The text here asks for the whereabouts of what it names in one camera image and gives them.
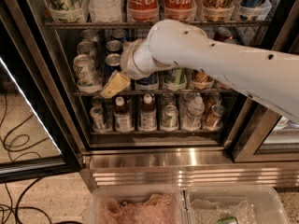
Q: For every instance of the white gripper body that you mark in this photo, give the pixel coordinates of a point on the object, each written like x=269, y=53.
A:
x=128, y=62

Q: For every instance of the blue pepsi can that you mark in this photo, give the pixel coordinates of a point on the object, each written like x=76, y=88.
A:
x=119, y=34
x=114, y=46
x=112, y=63
x=147, y=83

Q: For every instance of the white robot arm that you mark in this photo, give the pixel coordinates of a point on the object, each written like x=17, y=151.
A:
x=268, y=77

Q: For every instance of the front white green can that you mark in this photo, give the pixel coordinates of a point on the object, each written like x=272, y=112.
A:
x=85, y=70

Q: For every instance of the white green can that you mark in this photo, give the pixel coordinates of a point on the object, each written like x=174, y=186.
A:
x=89, y=48
x=90, y=36
x=85, y=70

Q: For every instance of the rear white green can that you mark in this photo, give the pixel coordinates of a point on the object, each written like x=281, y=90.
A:
x=90, y=36

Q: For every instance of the silver can bottom shelf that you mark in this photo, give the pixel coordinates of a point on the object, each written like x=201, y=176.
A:
x=99, y=118

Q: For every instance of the middle white green can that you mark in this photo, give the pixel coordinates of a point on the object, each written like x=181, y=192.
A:
x=89, y=48

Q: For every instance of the clear water bottle top shelf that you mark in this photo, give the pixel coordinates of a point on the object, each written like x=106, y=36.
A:
x=105, y=10

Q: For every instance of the green can bottom shelf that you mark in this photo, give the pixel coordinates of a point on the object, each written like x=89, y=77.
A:
x=170, y=117

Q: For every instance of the stainless steel fridge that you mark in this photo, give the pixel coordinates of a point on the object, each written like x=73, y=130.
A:
x=246, y=149

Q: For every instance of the rear red coke can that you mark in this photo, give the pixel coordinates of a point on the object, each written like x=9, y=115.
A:
x=222, y=34

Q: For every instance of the red coke can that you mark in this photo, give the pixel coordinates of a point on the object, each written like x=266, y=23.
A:
x=231, y=41
x=222, y=34

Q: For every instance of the front gold can bottom shelf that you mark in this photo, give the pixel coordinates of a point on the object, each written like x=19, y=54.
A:
x=214, y=116

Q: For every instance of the middle red coke can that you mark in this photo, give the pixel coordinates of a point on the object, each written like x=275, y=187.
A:
x=231, y=41

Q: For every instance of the open glass fridge door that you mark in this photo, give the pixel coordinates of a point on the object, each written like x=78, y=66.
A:
x=34, y=139

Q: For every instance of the left brown tea bottle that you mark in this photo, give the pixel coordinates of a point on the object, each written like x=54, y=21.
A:
x=122, y=114

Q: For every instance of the brown tea bottle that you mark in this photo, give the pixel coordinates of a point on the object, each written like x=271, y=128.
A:
x=148, y=114
x=122, y=114

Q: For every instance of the left coca-cola bottle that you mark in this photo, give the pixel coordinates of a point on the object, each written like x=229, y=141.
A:
x=143, y=10

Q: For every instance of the coca-cola bottle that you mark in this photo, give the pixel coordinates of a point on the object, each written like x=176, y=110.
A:
x=143, y=10
x=177, y=9

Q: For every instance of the right brown tea bottle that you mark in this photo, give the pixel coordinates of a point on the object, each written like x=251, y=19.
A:
x=148, y=114

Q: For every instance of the right coca-cola bottle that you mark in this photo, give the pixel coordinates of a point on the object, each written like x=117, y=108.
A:
x=177, y=9

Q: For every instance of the green label bottle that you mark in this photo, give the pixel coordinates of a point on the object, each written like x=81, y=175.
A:
x=69, y=10

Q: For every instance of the small water bottle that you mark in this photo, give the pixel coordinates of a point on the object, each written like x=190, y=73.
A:
x=193, y=114

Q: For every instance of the gold label bottle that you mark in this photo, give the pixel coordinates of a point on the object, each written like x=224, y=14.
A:
x=217, y=10

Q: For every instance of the left clear plastic bin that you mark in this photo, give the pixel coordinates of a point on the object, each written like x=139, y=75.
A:
x=138, y=204

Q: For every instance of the clear plastic bin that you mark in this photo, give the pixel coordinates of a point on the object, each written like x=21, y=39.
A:
x=138, y=204
x=249, y=204

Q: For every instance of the right clear plastic bin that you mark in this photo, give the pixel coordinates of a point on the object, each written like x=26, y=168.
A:
x=249, y=204

